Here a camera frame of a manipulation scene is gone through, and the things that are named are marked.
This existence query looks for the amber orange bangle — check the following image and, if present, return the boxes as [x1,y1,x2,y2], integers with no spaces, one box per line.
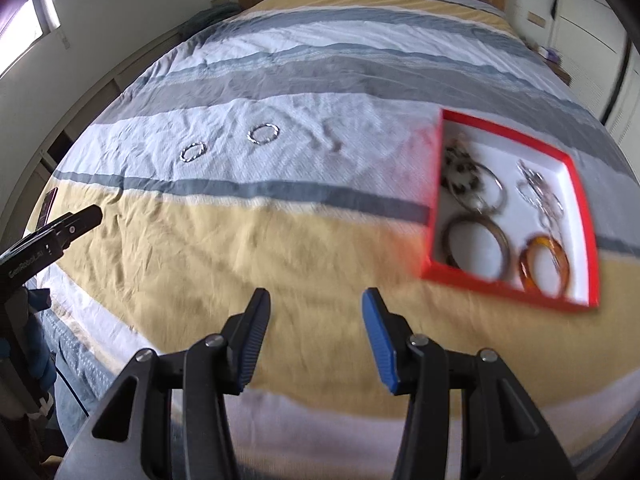
[518,234,570,298]

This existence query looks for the silver link bracelet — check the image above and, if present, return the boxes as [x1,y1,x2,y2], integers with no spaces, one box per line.
[246,121,281,146]

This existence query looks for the tissue box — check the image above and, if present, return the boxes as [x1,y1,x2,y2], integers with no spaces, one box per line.
[537,46,562,65]

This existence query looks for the dark blanket on shelf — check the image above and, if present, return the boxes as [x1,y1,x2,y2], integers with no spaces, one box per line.
[179,1,242,41]

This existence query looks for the long silver bead necklace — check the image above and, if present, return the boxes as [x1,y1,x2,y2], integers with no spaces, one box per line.
[514,159,569,261]

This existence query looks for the wall socket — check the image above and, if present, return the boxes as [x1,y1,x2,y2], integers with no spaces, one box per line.
[527,11,546,28]

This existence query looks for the silver cuff bangle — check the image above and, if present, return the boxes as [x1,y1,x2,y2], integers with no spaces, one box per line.
[442,156,506,216]

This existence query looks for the dark olive bangle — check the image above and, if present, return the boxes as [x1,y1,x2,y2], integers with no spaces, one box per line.
[440,212,512,282]

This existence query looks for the low white wall shelf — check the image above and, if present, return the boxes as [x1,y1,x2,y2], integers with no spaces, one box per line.
[1,26,180,242]

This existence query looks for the dark stone bead bracelet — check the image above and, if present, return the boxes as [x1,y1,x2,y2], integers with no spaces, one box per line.
[440,138,484,198]

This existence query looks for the twisted silver bracelet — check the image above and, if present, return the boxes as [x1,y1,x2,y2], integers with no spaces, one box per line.
[179,141,208,164]

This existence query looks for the smartphone with red case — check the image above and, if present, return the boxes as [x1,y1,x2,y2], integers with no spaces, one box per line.
[37,188,58,229]

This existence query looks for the window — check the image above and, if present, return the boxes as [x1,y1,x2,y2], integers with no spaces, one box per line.
[1,0,60,75]

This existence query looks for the wooden nightstand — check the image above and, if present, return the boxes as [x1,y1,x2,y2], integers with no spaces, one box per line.
[548,63,572,86]

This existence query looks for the red jewelry box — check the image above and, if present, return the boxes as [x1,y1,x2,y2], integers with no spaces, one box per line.
[421,110,600,312]

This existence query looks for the striped bed duvet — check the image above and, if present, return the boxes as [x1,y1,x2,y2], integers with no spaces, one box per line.
[36,0,639,479]

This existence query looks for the white wardrobe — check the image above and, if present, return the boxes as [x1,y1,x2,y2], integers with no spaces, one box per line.
[550,0,639,148]

